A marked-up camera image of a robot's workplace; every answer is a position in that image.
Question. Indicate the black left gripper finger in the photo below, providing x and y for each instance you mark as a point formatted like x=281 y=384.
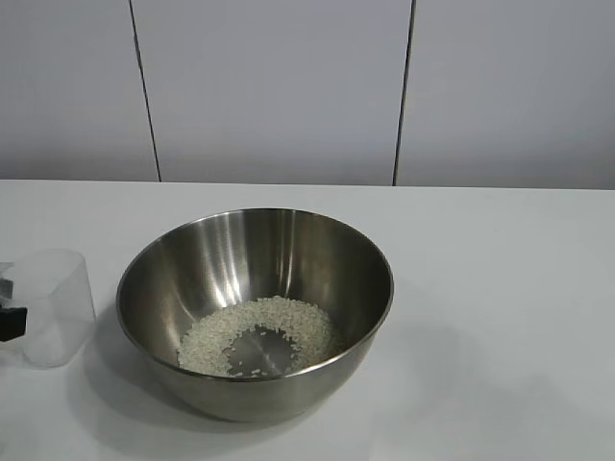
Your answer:
x=6 y=290
x=12 y=324

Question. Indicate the clear plastic measuring cup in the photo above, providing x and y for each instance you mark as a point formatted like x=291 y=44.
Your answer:
x=62 y=298

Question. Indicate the white rice grains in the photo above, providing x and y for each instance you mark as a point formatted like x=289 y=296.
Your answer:
x=211 y=336

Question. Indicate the stainless steel mixing bowl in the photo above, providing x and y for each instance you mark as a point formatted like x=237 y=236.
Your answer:
x=269 y=269

